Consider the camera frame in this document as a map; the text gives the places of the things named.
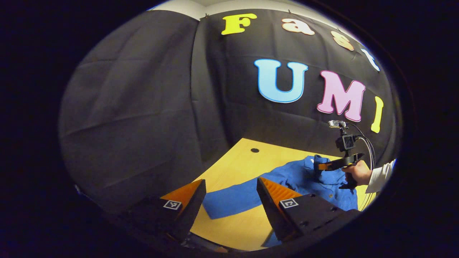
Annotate blue corduroy shirt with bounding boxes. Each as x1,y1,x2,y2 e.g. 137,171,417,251
202,155,359,248

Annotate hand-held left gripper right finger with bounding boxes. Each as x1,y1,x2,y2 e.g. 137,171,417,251
256,177,362,243

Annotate black backdrop cloth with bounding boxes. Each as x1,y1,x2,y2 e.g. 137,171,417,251
59,8,397,215

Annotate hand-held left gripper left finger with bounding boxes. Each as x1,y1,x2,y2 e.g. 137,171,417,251
118,178,207,244

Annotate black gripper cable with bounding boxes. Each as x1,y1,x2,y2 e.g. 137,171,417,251
350,123,377,212

